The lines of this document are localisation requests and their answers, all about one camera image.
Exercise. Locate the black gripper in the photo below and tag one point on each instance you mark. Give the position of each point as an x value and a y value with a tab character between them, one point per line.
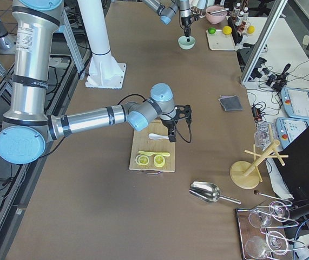
168	123
185	20

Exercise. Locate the light green bowl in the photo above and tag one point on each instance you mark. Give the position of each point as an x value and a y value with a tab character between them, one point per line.
186	43

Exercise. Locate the white spoon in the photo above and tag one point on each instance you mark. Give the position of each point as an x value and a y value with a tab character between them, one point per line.
153	136

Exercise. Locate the pink bowl with ice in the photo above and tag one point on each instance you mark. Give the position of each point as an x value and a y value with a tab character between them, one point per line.
215	18

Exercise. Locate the green lime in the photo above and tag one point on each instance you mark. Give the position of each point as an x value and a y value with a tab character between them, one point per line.
211	30

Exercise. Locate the lemon slice upper stack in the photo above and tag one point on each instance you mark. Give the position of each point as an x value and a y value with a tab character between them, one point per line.
159	161

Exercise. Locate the lemon slice stack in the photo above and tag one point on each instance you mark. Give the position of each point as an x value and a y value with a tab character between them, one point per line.
159	161
142	160

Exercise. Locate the yellow plastic knife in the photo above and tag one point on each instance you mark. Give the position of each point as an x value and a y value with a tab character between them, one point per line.
147	153

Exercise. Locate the wooden cutting board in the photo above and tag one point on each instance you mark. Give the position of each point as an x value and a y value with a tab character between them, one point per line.
141	142

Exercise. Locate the cream serving tray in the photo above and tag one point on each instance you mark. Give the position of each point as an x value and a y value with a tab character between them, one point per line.
218	41

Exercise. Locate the lemon slice lower stack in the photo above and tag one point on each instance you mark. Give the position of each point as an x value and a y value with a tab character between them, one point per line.
142	160

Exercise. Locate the yellow lemon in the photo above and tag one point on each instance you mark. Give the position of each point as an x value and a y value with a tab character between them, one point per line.
227	30

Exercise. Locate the metal ice tongs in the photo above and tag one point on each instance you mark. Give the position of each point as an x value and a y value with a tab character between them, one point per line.
217	11

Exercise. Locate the metal scoop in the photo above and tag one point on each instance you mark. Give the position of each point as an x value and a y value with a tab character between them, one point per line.
209	192

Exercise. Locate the grey folded cloth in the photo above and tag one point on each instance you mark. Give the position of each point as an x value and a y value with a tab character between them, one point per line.
230	103

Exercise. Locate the wooden mug tree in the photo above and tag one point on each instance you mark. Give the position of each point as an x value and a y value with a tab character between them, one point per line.
246	175

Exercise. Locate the lower teach pendant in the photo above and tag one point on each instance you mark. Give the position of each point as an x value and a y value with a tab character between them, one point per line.
288	129

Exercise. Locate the teach pendant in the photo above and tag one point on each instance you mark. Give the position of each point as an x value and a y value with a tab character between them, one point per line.
288	129
296	102

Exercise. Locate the mirror tray with glasses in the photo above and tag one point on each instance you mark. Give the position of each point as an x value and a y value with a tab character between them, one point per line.
261	231

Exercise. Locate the upper teach pendant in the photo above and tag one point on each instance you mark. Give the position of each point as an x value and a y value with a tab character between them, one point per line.
296	102

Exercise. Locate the black monitor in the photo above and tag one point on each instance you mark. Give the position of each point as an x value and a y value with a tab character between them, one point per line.
295	173

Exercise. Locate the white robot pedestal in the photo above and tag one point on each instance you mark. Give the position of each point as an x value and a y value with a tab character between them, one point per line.
104	70

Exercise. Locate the aluminium frame post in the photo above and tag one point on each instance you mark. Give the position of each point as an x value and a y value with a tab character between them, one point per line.
262	39

